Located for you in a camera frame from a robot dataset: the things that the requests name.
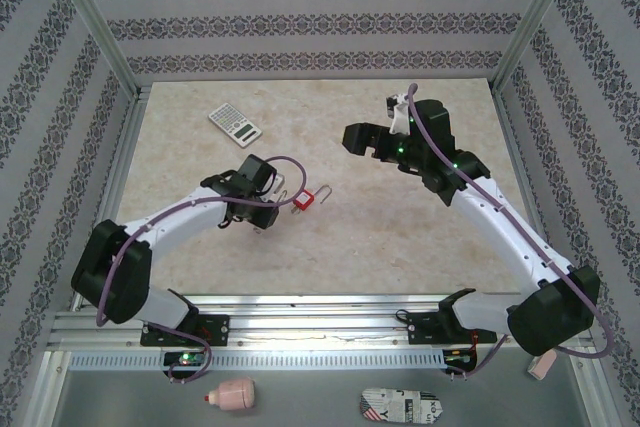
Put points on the pink white small case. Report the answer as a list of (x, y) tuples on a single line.
[(540, 370)]

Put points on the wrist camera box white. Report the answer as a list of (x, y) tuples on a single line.
[(400, 117), (278, 186)]

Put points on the newspaper print pencil case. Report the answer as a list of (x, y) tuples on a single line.
[(400, 406)]

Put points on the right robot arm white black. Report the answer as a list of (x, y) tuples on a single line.
[(495, 238)]

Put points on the aluminium side rail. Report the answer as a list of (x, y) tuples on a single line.
[(524, 172), (114, 172)]

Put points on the aluminium frame post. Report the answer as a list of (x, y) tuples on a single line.
[(95, 17), (535, 17)]

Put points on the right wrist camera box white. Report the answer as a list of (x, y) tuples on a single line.
[(400, 117)]

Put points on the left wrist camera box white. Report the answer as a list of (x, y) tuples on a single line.
[(278, 186)]

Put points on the pink small bottle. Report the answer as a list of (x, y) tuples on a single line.
[(235, 393)]

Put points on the aluminium mounting rail frame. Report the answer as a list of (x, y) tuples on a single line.
[(320, 322)]

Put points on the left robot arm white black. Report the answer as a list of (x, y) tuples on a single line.
[(175, 219)]

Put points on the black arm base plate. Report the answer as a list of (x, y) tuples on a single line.
[(425, 329), (215, 329)]

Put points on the small controller board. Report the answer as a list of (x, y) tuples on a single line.
[(186, 359), (460, 358)]

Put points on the white scientific calculator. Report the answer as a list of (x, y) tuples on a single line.
[(235, 124)]

